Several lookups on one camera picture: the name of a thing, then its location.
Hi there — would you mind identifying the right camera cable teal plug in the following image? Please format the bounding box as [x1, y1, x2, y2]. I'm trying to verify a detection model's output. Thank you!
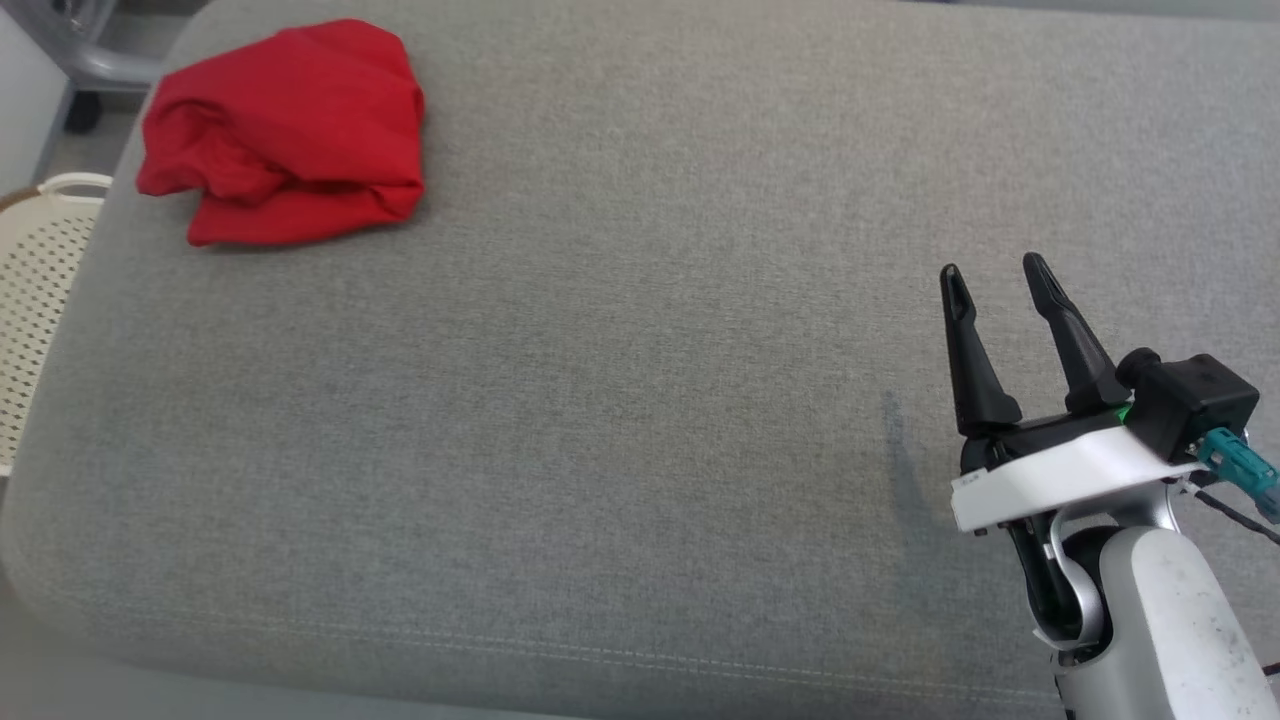
[1185, 428, 1280, 546]

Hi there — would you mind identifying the white appliance panel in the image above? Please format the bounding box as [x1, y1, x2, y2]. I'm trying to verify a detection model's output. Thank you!
[0, 5, 73, 199]

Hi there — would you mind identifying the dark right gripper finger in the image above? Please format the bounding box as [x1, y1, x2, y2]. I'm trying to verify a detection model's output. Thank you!
[940, 263, 1023, 438]
[1022, 252, 1129, 416]

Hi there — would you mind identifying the grey wheeled stand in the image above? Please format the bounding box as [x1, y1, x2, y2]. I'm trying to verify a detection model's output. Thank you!
[25, 0, 216, 136]

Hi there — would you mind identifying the grey fabric sofa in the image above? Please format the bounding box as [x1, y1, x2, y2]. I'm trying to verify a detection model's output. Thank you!
[0, 0, 1280, 720]

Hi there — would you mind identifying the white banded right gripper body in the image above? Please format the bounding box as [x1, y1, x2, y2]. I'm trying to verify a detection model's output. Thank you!
[950, 405, 1206, 536]

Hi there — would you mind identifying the plain red crumpled garment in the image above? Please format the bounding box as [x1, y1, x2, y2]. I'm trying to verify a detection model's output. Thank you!
[137, 18, 426, 248]

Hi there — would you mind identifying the cream perforated laundry basket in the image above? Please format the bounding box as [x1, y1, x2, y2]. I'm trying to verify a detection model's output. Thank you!
[0, 172, 113, 479]

